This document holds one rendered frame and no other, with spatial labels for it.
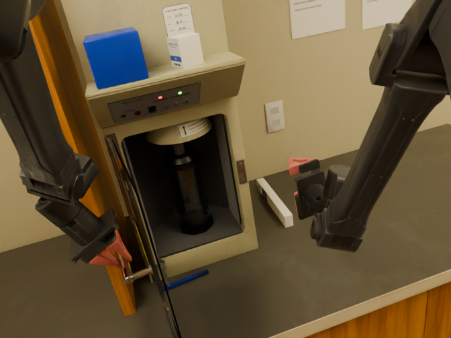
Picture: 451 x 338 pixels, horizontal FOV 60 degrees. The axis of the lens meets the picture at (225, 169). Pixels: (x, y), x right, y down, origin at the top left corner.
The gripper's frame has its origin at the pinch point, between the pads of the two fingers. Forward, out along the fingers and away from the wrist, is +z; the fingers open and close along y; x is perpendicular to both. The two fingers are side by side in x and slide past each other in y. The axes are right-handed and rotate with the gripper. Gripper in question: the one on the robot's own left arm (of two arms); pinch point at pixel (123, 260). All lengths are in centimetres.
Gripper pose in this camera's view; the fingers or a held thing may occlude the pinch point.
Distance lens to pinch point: 80.8
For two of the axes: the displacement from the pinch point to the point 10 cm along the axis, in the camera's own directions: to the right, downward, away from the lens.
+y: -7.8, 6.3, -0.3
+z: 5.3, 6.8, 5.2
